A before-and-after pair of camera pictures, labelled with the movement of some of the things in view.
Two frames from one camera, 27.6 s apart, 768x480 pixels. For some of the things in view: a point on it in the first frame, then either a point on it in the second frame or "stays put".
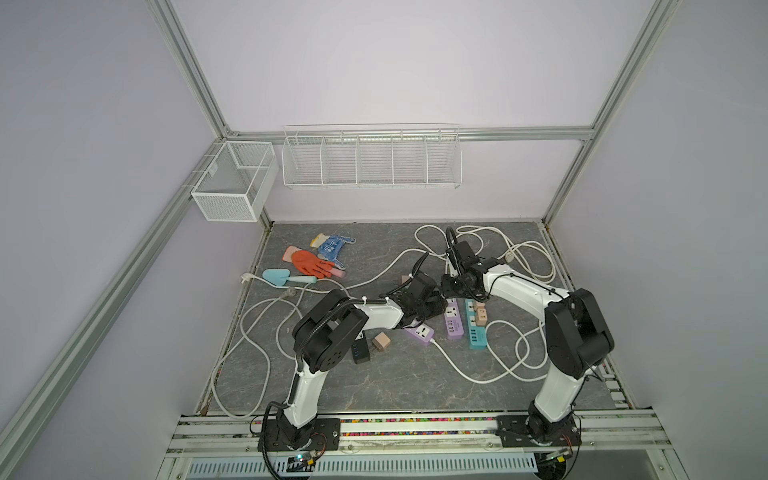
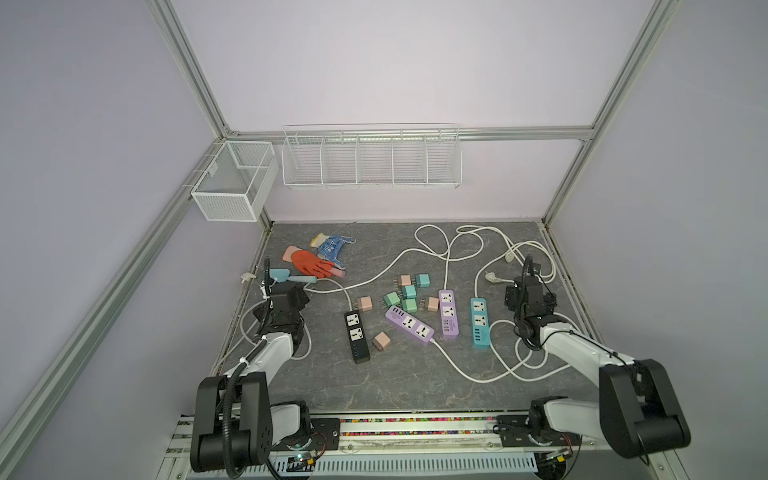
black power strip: x=360 y=349 stays put
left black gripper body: x=433 y=307 -> x=263 y=313
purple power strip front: x=421 y=332 stays put
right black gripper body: x=453 y=287 -> x=548 y=307
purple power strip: x=453 y=320 stays put
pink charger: x=381 y=341 stays put
